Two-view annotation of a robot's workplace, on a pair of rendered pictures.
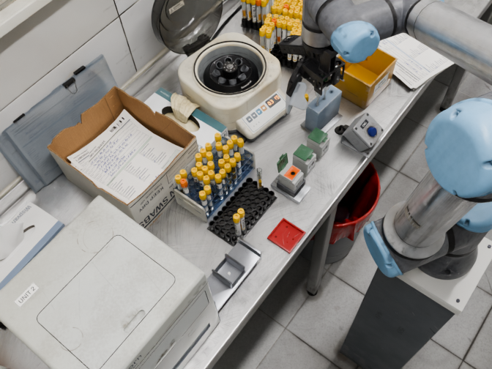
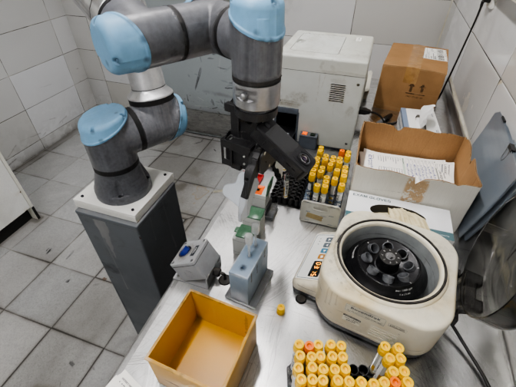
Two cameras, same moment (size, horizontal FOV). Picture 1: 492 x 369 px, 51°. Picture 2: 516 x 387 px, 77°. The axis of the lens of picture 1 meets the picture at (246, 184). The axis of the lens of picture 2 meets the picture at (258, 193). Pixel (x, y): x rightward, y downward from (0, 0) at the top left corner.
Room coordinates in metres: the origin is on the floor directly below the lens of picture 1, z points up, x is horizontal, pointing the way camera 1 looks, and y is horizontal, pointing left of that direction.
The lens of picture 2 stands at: (1.27, -0.37, 1.49)
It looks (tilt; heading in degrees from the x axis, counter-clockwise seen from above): 41 degrees down; 157
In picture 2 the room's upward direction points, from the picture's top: straight up
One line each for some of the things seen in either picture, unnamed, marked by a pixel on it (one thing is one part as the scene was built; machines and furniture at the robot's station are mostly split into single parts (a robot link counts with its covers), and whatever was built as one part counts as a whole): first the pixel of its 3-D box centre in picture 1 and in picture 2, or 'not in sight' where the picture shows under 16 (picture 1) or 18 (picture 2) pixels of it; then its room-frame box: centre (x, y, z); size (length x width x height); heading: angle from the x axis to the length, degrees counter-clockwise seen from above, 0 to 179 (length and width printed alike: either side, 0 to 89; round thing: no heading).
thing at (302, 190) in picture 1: (291, 184); (259, 206); (0.68, -0.11, 0.89); 0.09 x 0.05 x 0.04; 48
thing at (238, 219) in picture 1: (241, 202); (292, 171); (0.62, 0.01, 0.93); 0.17 x 0.09 x 0.11; 139
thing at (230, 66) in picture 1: (230, 74); (385, 266); (1.00, 0.02, 0.97); 0.15 x 0.15 x 0.07
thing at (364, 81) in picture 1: (361, 73); (206, 349); (1.00, -0.35, 0.93); 0.13 x 0.13 x 0.10; 44
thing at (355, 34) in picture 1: (356, 28); (206, 28); (0.72, -0.23, 1.36); 0.11 x 0.11 x 0.08; 18
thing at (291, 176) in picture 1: (291, 179); (259, 199); (0.68, -0.11, 0.92); 0.05 x 0.04 x 0.06; 48
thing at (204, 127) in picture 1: (184, 121); (395, 223); (0.89, 0.15, 0.92); 0.24 x 0.12 x 0.10; 48
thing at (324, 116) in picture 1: (323, 110); (249, 271); (0.88, -0.22, 0.93); 0.10 x 0.07 x 0.10; 133
